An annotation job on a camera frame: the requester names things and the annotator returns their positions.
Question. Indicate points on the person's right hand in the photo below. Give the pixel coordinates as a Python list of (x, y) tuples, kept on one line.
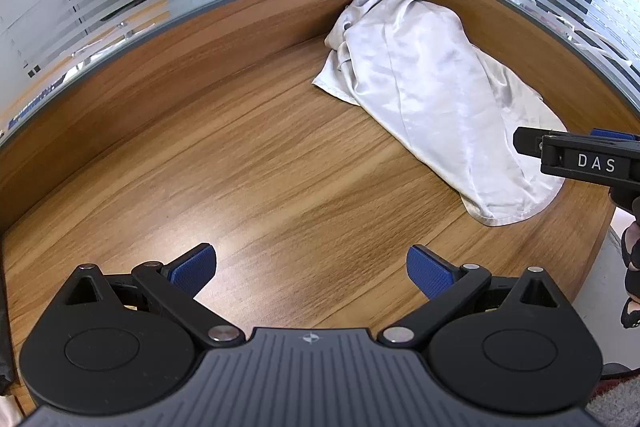
[(634, 247)]

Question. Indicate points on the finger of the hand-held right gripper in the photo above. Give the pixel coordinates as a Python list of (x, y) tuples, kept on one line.
[(530, 142)]

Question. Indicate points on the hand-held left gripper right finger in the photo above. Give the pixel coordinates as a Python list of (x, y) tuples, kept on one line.
[(430, 274)]

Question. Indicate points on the cream satin shirt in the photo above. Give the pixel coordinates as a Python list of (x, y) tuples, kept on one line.
[(425, 72)]

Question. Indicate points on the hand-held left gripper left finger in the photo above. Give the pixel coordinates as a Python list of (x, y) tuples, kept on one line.
[(192, 268)]

